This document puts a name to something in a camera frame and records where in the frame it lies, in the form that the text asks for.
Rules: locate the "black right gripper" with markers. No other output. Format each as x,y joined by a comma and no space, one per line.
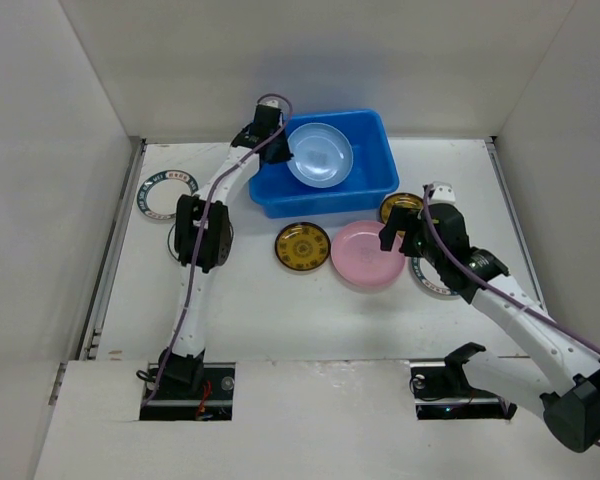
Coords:
407,232

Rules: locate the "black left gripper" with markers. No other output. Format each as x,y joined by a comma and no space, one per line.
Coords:
285,155

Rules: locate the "light blue plate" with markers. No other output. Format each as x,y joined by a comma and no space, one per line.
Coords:
322,156

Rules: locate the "pink plate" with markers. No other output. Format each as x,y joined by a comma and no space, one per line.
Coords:
358,258

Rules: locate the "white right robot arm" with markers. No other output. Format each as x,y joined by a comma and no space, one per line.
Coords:
563,387

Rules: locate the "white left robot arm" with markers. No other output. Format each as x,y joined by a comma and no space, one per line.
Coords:
203,238

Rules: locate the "blue plastic bin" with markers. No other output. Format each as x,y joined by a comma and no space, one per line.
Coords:
372,177

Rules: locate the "yellow patterned plate right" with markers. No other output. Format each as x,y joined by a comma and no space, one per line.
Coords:
402,200

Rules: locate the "yellow patterned plate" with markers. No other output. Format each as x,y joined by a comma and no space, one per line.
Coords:
402,200
302,246

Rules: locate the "green rim plate right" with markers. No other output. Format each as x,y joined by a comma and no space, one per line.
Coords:
428,280

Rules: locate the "green rim plate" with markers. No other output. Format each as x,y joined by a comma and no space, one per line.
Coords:
428,280
158,194

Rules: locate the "yellow patterned plate centre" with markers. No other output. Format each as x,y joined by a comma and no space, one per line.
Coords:
302,246

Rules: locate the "green rim plate left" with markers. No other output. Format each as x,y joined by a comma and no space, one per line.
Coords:
158,194

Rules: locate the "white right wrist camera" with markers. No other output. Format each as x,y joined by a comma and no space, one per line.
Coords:
440,193

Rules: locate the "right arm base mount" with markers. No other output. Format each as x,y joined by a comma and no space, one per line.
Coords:
441,391

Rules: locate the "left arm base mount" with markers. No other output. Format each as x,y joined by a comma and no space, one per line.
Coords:
212,401

